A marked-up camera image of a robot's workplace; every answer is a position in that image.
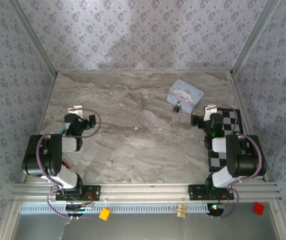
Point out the aluminium corner post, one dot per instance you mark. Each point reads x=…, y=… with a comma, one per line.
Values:
x=254, y=37
x=33, y=40

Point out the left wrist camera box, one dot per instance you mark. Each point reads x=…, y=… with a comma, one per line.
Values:
x=75, y=110

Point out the aluminium back rail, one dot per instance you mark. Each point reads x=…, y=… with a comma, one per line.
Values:
x=142, y=72

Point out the small black padlock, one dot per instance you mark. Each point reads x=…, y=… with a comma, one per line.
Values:
x=176, y=108

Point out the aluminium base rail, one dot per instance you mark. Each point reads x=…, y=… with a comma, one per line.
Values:
x=142, y=191

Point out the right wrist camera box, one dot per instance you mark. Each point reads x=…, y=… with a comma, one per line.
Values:
x=210, y=111

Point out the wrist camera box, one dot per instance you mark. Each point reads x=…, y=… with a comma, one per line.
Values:
x=75, y=110
x=210, y=111

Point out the red block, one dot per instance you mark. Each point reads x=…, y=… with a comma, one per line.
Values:
x=258, y=208

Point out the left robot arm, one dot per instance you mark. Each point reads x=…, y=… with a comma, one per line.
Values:
x=53, y=150

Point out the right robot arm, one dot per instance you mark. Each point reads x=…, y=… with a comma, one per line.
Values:
x=241, y=152

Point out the black white checkerboard mat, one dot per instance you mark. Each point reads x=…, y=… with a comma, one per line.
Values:
x=230, y=120

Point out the orange block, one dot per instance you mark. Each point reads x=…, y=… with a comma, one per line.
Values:
x=104, y=214

